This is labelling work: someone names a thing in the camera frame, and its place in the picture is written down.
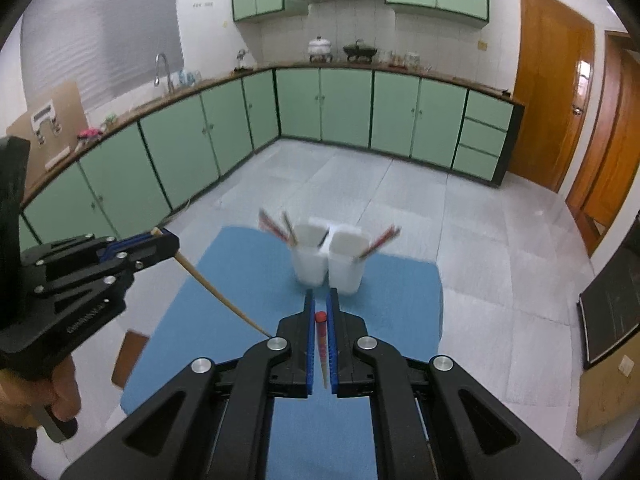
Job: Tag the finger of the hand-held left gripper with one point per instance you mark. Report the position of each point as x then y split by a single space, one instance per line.
65 250
150 256

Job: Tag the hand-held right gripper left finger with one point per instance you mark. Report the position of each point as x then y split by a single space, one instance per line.
311 355

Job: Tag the white two-compartment utensil holder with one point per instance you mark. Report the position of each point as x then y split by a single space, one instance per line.
345 265

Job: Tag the open wooden door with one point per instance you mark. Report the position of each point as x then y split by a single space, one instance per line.
615 160

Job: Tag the metal faucet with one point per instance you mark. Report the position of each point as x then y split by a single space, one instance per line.
159 67

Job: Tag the small green object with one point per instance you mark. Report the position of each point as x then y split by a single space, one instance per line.
111 120

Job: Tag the brown cardboard piece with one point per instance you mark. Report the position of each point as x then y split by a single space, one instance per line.
131 357

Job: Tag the clear glass pitcher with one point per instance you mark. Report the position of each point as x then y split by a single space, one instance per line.
385 57

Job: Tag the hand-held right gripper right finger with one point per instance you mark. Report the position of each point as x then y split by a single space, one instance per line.
334 355

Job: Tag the person's left hand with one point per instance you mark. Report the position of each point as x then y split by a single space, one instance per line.
67 390

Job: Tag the pink object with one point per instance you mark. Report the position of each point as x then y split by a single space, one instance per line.
90 134

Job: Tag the green base cabinets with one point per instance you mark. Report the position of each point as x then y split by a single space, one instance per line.
345 105

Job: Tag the cardboard sheet with white labels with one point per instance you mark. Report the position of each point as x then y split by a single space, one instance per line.
65 100

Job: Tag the small countertop ornament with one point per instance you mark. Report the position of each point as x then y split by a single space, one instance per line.
242 62

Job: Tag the blue mat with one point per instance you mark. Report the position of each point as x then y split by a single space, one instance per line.
240 280

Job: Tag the brown cardboard box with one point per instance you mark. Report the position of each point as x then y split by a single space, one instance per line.
610 400

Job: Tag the grey window blind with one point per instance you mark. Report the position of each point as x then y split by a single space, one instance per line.
100 35

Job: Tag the cluster of drinking glasses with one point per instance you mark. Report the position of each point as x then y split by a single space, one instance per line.
187 80

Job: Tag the black wok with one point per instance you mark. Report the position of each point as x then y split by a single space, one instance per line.
360 51

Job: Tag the closed wooden door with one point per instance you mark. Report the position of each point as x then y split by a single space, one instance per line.
545 90

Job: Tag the red patterned chopstick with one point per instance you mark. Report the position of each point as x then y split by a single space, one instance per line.
322 340
382 241
272 227

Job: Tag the white pot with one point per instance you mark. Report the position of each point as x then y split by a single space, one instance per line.
320 49

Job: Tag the patterned ceramic jar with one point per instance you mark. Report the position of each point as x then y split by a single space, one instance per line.
411 60

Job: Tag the light wooden chopstick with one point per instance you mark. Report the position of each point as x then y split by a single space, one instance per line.
220 295

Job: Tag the black glass-door cabinet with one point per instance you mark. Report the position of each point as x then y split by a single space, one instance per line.
612 310

